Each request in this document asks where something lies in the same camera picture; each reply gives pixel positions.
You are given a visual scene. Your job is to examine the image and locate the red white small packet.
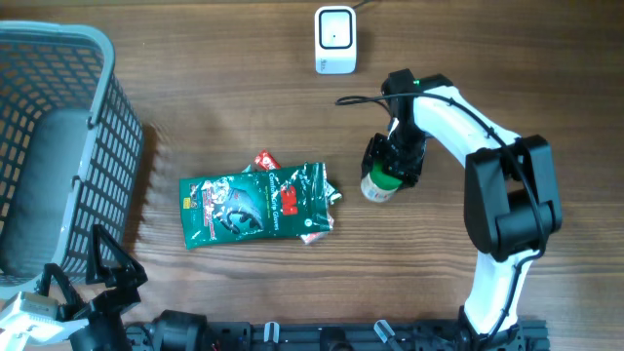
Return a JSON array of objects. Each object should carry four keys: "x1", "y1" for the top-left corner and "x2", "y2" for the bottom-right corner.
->
[{"x1": 299, "y1": 214, "x2": 334, "y2": 245}]

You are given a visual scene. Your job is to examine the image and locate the red candy bar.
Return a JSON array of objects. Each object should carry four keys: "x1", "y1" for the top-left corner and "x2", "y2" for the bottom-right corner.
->
[{"x1": 254, "y1": 150, "x2": 281, "y2": 171}]

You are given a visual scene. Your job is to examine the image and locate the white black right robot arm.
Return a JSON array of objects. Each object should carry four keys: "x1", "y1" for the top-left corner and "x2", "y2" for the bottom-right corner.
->
[{"x1": 361, "y1": 69, "x2": 563, "y2": 350}]

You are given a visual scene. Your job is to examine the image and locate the white barcode scanner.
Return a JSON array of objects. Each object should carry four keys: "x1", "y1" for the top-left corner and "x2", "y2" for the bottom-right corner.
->
[{"x1": 314, "y1": 5, "x2": 358, "y2": 75}]

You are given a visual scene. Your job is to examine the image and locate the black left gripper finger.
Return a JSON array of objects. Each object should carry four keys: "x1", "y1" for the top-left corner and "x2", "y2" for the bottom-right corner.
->
[
  {"x1": 34, "y1": 262, "x2": 82, "y2": 318},
  {"x1": 86, "y1": 224, "x2": 146, "y2": 288}
]

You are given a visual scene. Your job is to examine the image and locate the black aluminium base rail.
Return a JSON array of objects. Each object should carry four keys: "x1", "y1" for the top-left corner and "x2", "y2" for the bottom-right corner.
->
[{"x1": 124, "y1": 319, "x2": 552, "y2": 351}]

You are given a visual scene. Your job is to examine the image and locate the grey plastic shopping basket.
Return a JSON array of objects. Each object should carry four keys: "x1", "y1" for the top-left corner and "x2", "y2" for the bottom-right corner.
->
[{"x1": 1, "y1": 20, "x2": 144, "y2": 298}]

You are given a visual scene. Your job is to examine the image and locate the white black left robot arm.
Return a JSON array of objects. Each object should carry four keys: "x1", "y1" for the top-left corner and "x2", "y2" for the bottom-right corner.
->
[{"x1": 36, "y1": 224, "x2": 219, "y2": 350}]

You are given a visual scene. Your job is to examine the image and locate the black right camera cable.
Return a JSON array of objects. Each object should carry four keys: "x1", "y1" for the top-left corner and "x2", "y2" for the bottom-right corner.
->
[{"x1": 334, "y1": 92, "x2": 550, "y2": 342}]

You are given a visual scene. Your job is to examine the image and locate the green 3M gloves package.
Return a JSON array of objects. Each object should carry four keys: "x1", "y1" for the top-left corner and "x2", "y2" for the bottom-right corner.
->
[{"x1": 178, "y1": 163, "x2": 332, "y2": 250}]

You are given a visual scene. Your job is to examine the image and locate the green lid jar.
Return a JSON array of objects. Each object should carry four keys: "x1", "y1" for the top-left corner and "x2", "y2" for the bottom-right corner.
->
[{"x1": 361, "y1": 162, "x2": 403, "y2": 203}]

